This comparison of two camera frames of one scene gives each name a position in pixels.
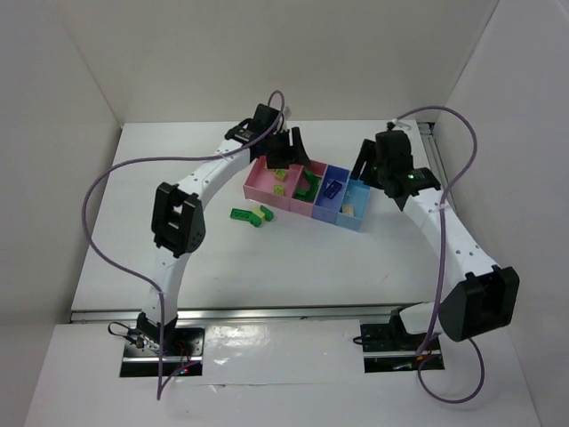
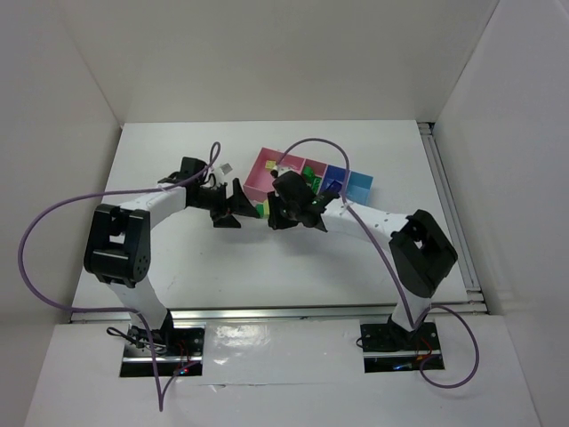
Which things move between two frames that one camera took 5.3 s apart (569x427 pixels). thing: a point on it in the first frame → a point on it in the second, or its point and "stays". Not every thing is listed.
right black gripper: x=369 y=162 → x=276 y=213
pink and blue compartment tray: x=316 y=189 stays
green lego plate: x=313 y=180 stays
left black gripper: x=281 y=149 → x=223 y=202
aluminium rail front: x=332 y=312 stays
